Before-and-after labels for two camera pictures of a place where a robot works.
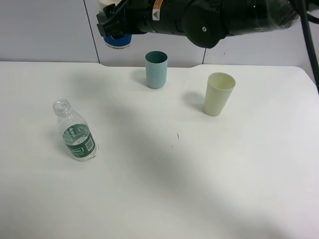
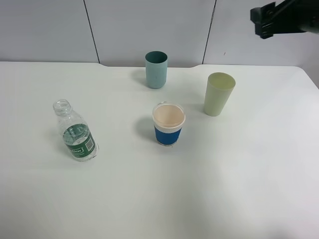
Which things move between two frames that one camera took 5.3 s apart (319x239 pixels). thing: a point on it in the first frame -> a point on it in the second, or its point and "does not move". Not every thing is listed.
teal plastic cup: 156,62 does not move
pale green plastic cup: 219,89 does not move
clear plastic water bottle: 76,134 does not move
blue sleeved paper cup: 123,42 -> 168,117
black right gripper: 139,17 -> 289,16
